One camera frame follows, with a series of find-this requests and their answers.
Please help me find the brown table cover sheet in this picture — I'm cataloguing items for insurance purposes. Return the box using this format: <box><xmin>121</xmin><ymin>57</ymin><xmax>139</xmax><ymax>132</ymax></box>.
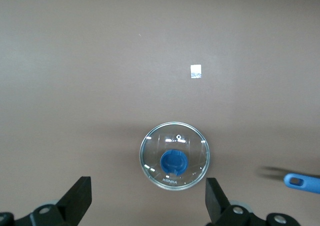
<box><xmin>0</xmin><ymin>0</ymin><xmax>320</xmax><ymax>226</ymax></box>

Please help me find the dark pot with blue handle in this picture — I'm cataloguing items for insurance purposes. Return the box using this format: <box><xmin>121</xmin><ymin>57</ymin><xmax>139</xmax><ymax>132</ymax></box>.
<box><xmin>283</xmin><ymin>173</ymin><xmax>320</xmax><ymax>195</ymax></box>

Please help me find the small clear tape piece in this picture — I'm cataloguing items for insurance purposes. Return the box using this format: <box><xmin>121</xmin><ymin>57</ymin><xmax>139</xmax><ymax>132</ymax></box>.
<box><xmin>189</xmin><ymin>64</ymin><xmax>203</xmax><ymax>79</ymax></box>

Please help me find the glass lid with blue knob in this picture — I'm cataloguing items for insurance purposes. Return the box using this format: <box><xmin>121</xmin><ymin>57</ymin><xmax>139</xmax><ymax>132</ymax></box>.
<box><xmin>139</xmin><ymin>121</ymin><xmax>211</xmax><ymax>191</ymax></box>

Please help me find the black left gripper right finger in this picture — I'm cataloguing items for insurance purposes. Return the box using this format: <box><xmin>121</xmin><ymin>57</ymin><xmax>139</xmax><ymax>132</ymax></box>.
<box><xmin>205</xmin><ymin>177</ymin><xmax>300</xmax><ymax>226</ymax></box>

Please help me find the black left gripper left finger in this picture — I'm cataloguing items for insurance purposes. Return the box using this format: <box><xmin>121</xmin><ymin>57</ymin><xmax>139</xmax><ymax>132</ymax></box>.
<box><xmin>0</xmin><ymin>176</ymin><xmax>92</xmax><ymax>226</ymax></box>

